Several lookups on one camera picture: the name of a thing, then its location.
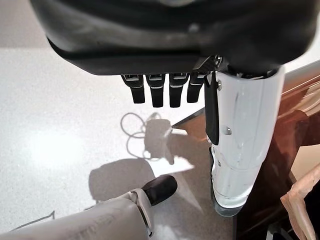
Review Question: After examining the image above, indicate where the coiled white cable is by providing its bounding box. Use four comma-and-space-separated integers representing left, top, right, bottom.
119, 112, 164, 161

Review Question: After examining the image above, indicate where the glossy brown stool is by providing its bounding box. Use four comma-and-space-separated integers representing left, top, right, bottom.
172, 73, 320, 240

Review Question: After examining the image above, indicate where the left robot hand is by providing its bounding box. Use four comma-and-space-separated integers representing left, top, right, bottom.
29, 0, 318, 217

